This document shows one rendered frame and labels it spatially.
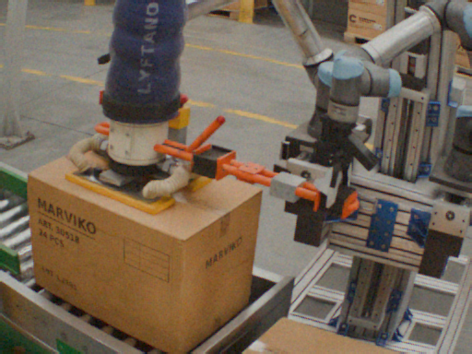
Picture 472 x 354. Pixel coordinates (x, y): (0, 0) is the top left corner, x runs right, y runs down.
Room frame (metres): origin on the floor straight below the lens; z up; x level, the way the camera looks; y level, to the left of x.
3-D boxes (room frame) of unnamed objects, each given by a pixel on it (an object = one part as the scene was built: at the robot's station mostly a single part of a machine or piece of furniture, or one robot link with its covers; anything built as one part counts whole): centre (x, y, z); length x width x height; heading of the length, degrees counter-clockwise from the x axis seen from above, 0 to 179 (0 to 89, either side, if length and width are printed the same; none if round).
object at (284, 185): (1.70, -0.13, 1.07); 0.07 x 0.07 x 0.04; 62
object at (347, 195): (1.63, -0.24, 1.08); 0.08 x 0.07 x 0.05; 62
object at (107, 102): (1.92, 0.28, 1.19); 0.23 x 0.23 x 0.04
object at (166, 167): (1.92, 0.28, 1.01); 0.34 x 0.25 x 0.06; 62
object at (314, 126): (2.23, -0.28, 1.09); 0.15 x 0.15 x 0.10
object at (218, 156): (1.80, 0.06, 1.08); 0.10 x 0.08 x 0.06; 152
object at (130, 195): (1.84, 0.33, 0.97); 0.34 x 0.10 x 0.05; 62
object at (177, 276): (1.92, 0.28, 0.75); 0.60 x 0.40 x 0.40; 62
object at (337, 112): (1.65, -0.23, 1.30); 0.08 x 0.08 x 0.05
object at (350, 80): (1.65, -0.24, 1.38); 0.09 x 0.08 x 0.11; 115
